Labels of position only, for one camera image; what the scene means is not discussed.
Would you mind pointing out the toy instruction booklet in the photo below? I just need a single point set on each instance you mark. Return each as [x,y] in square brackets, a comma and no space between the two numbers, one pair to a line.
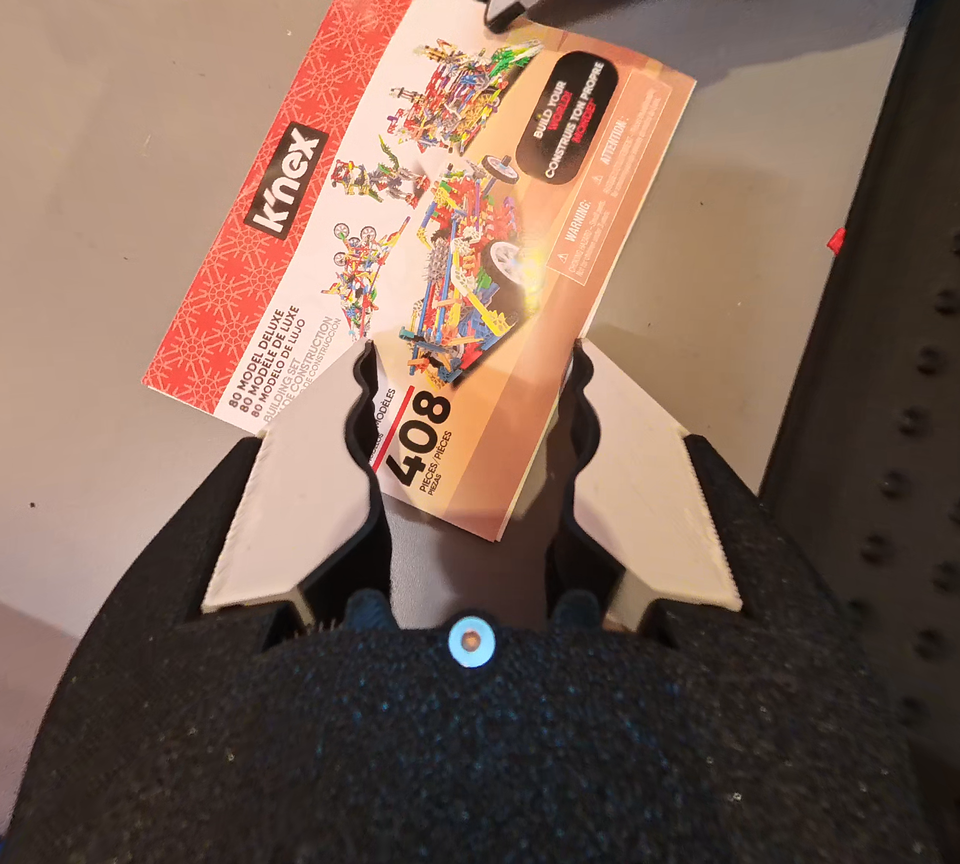
[420,203]

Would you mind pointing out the red toy piece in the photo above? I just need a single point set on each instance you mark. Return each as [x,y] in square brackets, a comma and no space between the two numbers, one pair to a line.
[836,241]

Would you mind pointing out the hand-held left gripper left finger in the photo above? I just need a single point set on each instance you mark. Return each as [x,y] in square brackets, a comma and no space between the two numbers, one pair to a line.
[300,504]

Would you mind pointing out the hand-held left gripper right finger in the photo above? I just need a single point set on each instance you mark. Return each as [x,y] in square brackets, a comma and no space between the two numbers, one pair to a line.
[645,504]

